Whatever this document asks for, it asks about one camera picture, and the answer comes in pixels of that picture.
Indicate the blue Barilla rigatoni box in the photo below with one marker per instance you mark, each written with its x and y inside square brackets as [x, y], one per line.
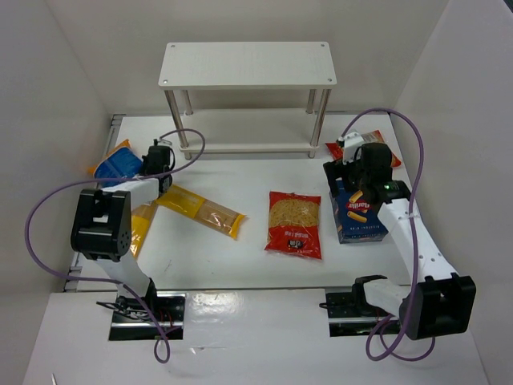
[355, 221]

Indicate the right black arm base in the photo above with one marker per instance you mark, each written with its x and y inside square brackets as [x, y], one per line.
[345, 318]

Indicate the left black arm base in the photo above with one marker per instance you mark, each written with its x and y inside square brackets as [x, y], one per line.
[131, 322]

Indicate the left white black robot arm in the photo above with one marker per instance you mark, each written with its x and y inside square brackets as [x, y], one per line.
[102, 226]

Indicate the blue orange pasta bag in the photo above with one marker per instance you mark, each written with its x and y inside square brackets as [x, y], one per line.
[120, 162]

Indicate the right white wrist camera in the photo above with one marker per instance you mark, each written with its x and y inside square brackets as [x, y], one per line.
[350, 145]

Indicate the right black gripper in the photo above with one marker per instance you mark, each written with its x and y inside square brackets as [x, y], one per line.
[334, 175]

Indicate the white two-tier shelf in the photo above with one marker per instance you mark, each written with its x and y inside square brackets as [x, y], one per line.
[249, 66]

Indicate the yellow Pastatime spaghetti pack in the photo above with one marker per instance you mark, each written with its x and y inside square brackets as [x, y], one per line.
[202, 210]

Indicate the yellow spaghetti pack with label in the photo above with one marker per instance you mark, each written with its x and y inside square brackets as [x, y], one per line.
[141, 219]

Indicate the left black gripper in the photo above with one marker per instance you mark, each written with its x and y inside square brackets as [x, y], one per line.
[150, 163]

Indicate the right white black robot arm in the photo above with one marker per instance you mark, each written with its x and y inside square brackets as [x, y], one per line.
[440, 300]

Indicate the red fusilli bag front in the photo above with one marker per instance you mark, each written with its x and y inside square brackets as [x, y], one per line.
[293, 225]

